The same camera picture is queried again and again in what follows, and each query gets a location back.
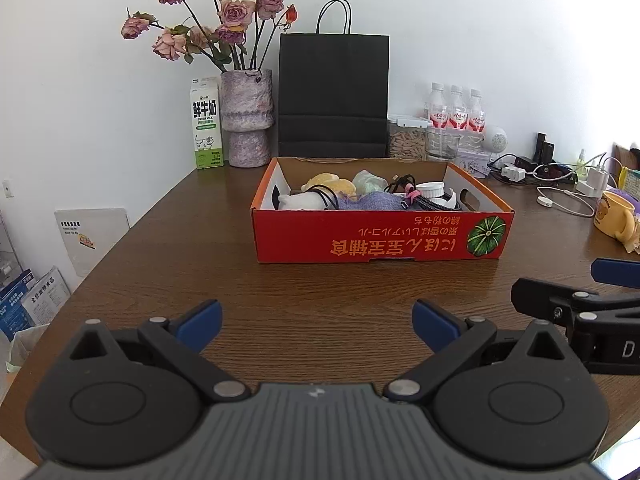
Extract white round speaker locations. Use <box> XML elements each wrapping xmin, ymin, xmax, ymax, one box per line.
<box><xmin>482</xmin><ymin>126</ymin><xmax>508</xmax><ymax>154</ymax></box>

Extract left water bottle red label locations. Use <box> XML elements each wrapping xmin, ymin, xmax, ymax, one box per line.
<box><xmin>427</xmin><ymin>82</ymin><xmax>448</xmax><ymax>128</ymax></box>

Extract water bottle red label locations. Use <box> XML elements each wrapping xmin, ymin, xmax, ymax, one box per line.
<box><xmin>427</xmin><ymin>82</ymin><xmax>448</xmax><ymax>128</ymax></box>
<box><xmin>466</xmin><ymin>89</ymin><xmax>486</xmax><ymax>148</ymax></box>
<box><xmin>448</xmin><ymin>84</ymin><xmax>469</xmax><ymax>139</ymax></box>

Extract metal wire shelf rack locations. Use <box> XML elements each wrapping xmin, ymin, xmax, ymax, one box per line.
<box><xmin>0</xmin><ymin>220</ymin><xmax>23</xmax><ymax>287</ymax></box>

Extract black paper shopping bag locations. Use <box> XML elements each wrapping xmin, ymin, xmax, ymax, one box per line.
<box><xmin>278</xmin><ymin>0</ymin><xmax>390</xmax><ymax>158</ymax></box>

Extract green white milk carton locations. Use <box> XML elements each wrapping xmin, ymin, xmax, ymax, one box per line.
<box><xmin>190</xmin><ymin>77</ymin><xmax>224</xmax><ymax>170</ymax></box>

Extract blue white boxes on floor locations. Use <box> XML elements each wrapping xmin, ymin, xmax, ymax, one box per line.
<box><xmin>0</xmin><ymin>266</ymin><xmax>70</xmax><ymax>341</ymax></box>

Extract clear container of seeds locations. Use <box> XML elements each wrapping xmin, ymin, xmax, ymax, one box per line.
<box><xmin>388</xmin><ymin>115</ymin><xmax>432</xmax><ymax>160</ymax></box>

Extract braided black cable coil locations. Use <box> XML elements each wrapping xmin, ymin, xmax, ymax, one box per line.
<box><xmin>384</xmin><ymin>173</ymin><xmax>461</xmax><ymax>213</ymax></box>

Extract thin black usb cable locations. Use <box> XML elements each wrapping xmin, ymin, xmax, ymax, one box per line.
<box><xmin>304</xmin><ymin>183</ymin><xmax>343</xmax><ymax>210</ymax></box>

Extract yellow mug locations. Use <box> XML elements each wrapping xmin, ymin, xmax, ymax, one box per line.
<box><xmin>593</xmin><ymin>191</ymin><xmax>636</xmax><ymax>243</ymax></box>

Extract white floral tin box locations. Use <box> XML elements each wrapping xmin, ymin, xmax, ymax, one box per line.
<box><xmin>454</xmin><ymin>148</ymin><xmax>491</xmax><ymax>179</ymax></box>

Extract dried pink rose bouquet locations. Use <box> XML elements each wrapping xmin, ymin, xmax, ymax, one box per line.
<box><xmin>120</xmin><ymin>0</ymin><xmax>298</xmax><ymax>74</ymax></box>

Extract purple textured vase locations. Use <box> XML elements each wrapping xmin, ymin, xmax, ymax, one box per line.
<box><xmin>220</xmin><ymin>70</ymin><xmax>274</xmax><ymax>168</ymax></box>

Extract large white bottle cap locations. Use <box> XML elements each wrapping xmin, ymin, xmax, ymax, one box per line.
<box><xmin>416</xmin><ymin>181</ymin><xmax>446</xmax><ymax>200</ymax></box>

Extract right water bottle red label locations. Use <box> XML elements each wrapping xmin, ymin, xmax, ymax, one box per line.
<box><xmin>466</xmin><ymin>89</ymin><xmax>486</xmax><ymax>148</ymax></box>

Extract white board leaning on wall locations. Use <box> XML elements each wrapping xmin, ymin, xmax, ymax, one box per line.
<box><xmin>54</xmin><ymin>208</ymin><xmax>129</xmax><ymax>278</ymax></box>

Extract black devices by wall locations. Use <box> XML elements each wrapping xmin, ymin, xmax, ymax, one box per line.
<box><xmin>533</xmin><ymin>132</ymin><xmax>554</xmax><ymax>165</ymax></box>

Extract middle water bottle red label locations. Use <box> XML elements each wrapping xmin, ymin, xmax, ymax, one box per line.
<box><xmin>448</xmin><ymin>84</ymin><xmax>469</xmax><ymax>139</ymax></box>

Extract red orange cardboard box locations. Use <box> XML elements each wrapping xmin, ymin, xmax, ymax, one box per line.
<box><xmin>250</xmin><ymin>157</ymin><xmax>515</xmax><ymax>263</ymax></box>

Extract white power adapter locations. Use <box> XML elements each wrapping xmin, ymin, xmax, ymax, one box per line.
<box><xmin>500</xmin><ymin>165</ymin><xmax>527</xmax><ymax>183</ymax></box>

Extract translucent plastic bag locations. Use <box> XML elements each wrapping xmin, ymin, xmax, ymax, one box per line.
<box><xmin>352</xmin><ymin>170</ymin><xmax>388</xmax><ymax>196</ymax></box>

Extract white cable with round puck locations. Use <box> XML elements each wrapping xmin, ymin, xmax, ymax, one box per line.
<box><xmin>534</xmin><ymin>185</ymin><xmax>599</xmax><ymax>219</ymax></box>

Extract white yellow plush alpaca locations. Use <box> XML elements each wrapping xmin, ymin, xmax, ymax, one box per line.
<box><xmin>274</xmin><ymin>174</ymin><xmax>356</xmax><ymax>211</ymax></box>

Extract purple fabric pouch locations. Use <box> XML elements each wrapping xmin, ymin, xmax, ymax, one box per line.
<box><xmin>338</xmin><ymin>191</ymin><xmax>406</xmax><ymax>211</ymax></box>

